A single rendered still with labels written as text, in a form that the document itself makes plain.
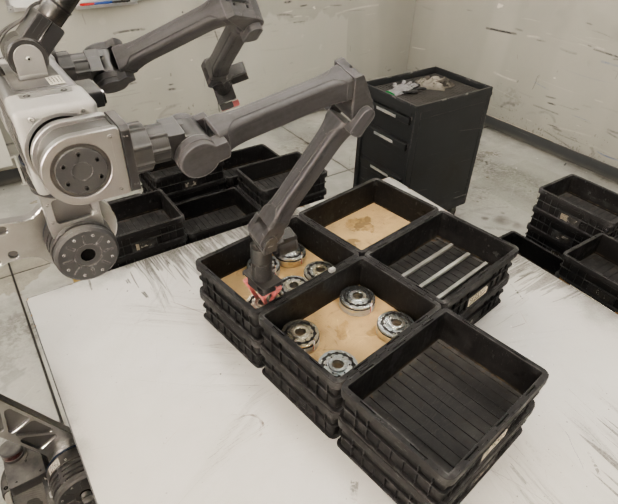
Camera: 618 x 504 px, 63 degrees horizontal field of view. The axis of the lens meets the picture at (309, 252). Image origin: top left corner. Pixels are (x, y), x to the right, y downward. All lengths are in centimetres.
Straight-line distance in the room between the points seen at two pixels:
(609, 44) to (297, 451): 380
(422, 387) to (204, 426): 56
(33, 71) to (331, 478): 106
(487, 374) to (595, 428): 33
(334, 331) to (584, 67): 355
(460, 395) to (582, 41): 361
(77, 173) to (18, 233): 46
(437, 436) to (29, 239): 104
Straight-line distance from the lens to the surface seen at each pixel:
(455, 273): 168
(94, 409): 150
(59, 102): 96
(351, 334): 141
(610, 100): 451
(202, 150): 94
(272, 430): 137
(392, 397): 129
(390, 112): 291
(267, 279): 136
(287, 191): 120
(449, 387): 134
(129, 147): 89
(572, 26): 462
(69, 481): 175
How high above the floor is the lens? 184
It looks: 37 degrees down
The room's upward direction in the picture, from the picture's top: 2 degrees clockwise
